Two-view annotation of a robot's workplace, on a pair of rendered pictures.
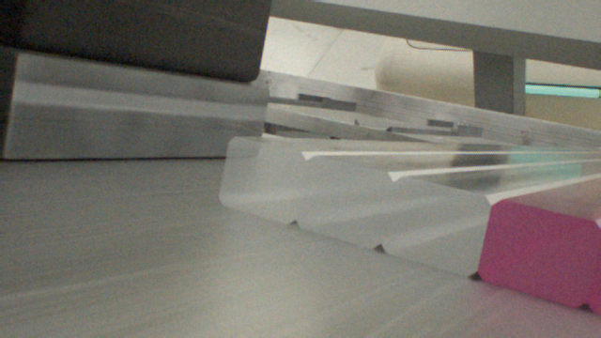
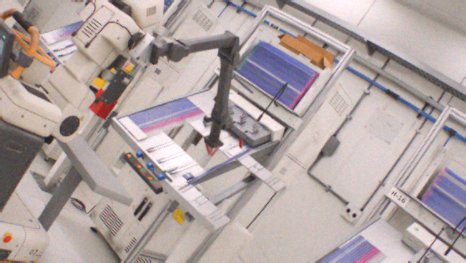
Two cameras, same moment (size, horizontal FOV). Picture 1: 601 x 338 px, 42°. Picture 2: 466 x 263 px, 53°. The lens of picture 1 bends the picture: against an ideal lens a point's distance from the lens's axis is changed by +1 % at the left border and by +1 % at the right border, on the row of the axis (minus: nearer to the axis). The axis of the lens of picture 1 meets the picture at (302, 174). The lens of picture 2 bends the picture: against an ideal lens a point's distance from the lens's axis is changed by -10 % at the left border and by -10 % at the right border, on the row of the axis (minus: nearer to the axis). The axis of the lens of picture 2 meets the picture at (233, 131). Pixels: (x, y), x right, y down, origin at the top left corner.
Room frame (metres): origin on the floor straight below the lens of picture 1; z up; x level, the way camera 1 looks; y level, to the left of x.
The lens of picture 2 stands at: (3.19, 0.13, 1.18)
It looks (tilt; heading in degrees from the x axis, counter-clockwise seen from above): 2 degrees down; 179
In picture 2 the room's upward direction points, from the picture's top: 37 degrees clockwise
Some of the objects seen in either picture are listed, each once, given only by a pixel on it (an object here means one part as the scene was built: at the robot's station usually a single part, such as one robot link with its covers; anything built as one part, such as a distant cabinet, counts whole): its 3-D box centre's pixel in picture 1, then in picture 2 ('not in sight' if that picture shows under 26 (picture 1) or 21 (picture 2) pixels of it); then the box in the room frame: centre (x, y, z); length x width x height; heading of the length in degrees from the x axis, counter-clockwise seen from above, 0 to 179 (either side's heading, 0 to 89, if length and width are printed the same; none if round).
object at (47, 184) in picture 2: not in sight; (76, 141); (-0.15, -0.62, 0.39); 0.24 x 0.24 x 0.78; 51
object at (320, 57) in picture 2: not in sight; (313, 53); (-0.23, 0.31, 1.82); 0.68 x 0.30 x 0.20; 51
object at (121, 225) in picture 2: not in sight; (167, 230); (-0.07, 0.24, 0.31); 0.70 x 0.65 x 0.62; 51
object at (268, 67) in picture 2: not in sight; (279, 76); (0.07, 0.21, 1.52); 0.51 x 0.13 x 0.27; 51
